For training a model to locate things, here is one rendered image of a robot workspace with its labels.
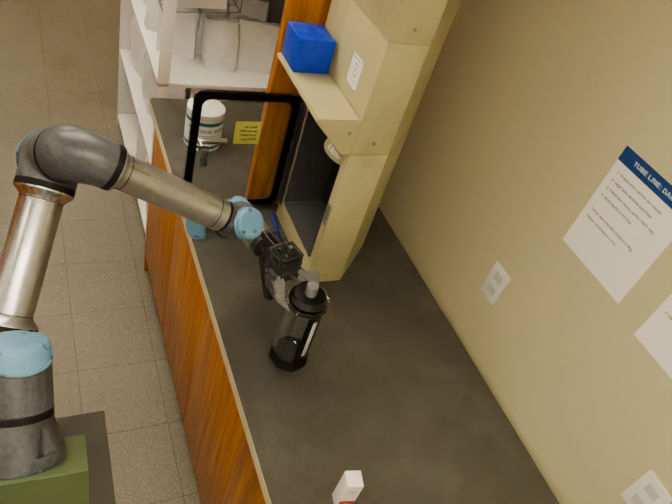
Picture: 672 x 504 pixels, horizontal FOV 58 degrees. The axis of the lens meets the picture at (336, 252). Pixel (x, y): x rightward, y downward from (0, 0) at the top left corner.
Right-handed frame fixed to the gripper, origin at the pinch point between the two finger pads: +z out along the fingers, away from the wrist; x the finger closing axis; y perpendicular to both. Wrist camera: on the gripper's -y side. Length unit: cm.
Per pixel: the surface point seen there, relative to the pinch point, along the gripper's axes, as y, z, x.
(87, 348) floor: -117, -93, -17
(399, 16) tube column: 60, -21, 22
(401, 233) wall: -23, -30, 68
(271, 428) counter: -23.6, 14.5, -13.2
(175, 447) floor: -117, -35, -5
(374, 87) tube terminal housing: 43, -21, 22
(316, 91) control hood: 34, -35, 18
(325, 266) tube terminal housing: -16.3, -20.7, 26.0
